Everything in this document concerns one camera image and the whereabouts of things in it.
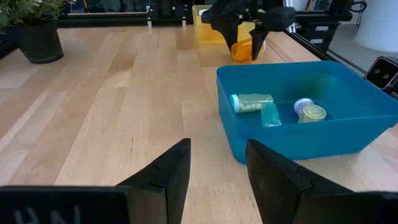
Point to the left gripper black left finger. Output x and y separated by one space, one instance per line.
168 180

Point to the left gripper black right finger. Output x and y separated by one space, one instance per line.
280 186

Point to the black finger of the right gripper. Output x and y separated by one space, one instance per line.
276 18
228 28

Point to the teal pill bottle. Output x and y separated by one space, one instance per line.
270 116

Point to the pale yellow pill bottle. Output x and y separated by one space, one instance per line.
312 113

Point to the purple pill bottle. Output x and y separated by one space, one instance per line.
300 104

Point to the yellow translucent plastic bin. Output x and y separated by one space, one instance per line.
208 31

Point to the blue plastic bin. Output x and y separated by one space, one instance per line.
311 140

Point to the black equipment box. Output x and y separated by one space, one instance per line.
314 37

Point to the potted green plant, black pot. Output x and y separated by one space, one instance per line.
40 43

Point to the black depth camera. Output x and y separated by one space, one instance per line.
381 73

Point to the black metal table frame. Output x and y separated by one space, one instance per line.
109 19

